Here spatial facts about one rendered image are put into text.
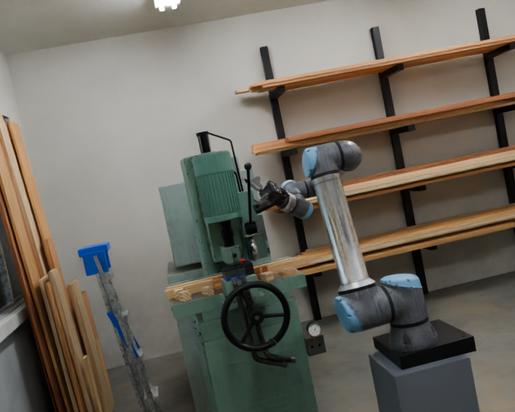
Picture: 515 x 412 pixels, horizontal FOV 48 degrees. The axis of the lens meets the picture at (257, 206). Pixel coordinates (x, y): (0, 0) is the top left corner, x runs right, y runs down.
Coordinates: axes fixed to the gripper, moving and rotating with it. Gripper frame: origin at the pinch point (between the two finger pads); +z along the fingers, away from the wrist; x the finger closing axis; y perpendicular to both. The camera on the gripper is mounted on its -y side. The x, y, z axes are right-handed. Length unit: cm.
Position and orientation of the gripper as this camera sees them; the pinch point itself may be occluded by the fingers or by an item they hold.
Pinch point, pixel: (247, 190)
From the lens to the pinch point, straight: 260.9
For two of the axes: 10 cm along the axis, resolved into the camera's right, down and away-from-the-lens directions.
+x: 2.8, 6.5, -7.1
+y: 6.0, -6.9, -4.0
